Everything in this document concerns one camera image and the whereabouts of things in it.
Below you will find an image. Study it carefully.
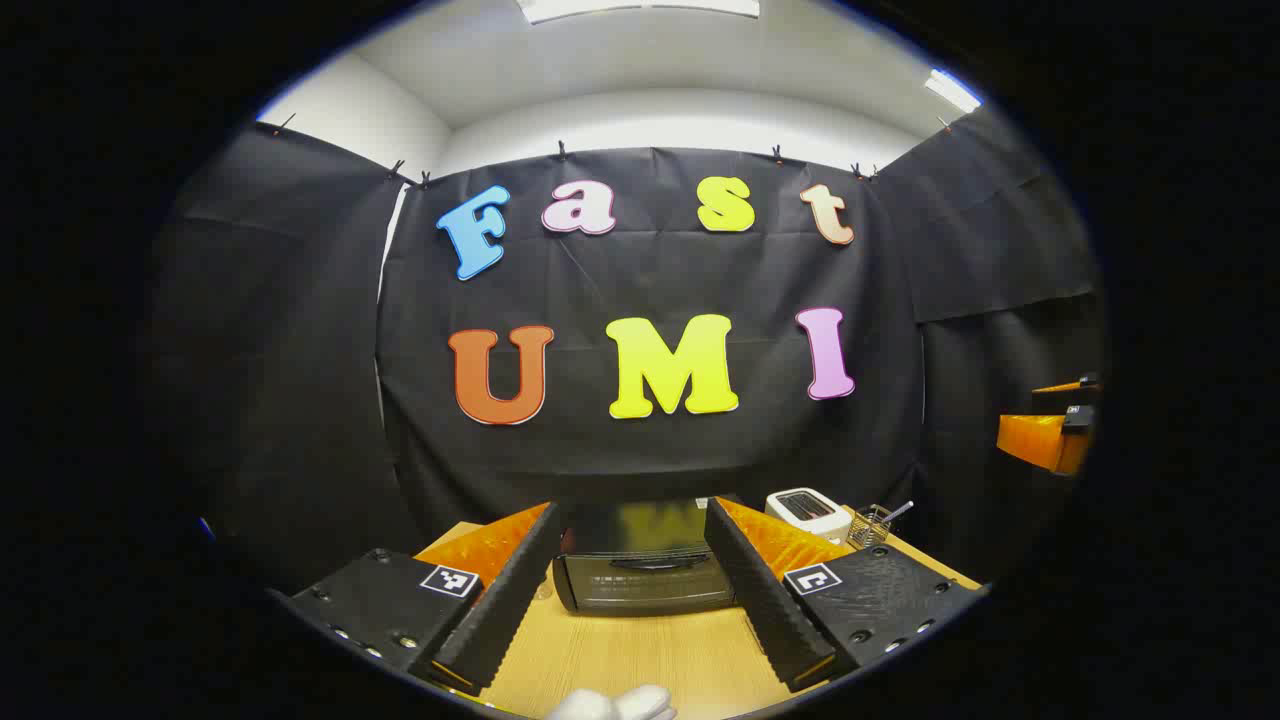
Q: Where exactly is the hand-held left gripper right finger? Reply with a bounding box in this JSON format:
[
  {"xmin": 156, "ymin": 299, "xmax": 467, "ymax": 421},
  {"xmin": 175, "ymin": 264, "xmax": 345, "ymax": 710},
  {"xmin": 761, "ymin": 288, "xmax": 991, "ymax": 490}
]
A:
[{"xmin": 703, "ymin": 497, "xmax": 986, "ymax": 694}]

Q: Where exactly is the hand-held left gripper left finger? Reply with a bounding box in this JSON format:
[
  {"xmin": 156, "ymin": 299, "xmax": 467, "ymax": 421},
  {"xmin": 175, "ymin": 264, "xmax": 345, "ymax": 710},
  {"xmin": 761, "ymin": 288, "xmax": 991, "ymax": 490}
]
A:
[{"xmin": 285, "ymin": 500, "xmax": 561, "ymax": 698}]

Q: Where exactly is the black electric oven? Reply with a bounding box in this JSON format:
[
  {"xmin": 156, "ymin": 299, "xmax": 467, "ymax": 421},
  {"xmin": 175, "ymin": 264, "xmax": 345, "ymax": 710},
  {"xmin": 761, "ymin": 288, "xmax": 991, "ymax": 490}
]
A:
[{"xmin": 552, "ymin": 497, "xmax": 739, "ymax": 616}]

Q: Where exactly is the white toaster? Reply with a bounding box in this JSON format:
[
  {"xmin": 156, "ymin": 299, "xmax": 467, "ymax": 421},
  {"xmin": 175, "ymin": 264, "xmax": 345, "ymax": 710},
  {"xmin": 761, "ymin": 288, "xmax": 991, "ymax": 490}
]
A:
[{"xmin": 765, "ymin": 487, "xmax": 854, "ymax": 546}]

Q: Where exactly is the white lumpy object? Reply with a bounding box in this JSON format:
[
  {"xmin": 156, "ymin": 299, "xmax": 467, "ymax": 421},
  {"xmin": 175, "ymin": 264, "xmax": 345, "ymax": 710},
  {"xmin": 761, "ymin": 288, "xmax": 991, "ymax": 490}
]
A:
[{"xmin": 545, "ymin": 685, "xmax": 678, "ymax": 720}]

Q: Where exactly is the ceiling light panel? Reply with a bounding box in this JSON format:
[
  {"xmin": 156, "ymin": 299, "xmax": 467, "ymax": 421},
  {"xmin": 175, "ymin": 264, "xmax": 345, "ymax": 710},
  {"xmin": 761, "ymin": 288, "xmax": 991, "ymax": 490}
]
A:
[
  {"xmin": 924, "ymin": 69, "xmax": 983, "ymax": 114},
  {"xmin": 518, "ymin": 0, "xmax": 761, "ymax": 24}
]

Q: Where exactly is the metal wire basket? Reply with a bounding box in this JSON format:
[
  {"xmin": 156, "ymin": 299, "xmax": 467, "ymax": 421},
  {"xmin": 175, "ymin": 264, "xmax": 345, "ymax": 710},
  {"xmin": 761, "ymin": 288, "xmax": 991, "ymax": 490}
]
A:
[{"xmin": 846, "ymin": 505, "xmax": 894, "ymax": 549}]

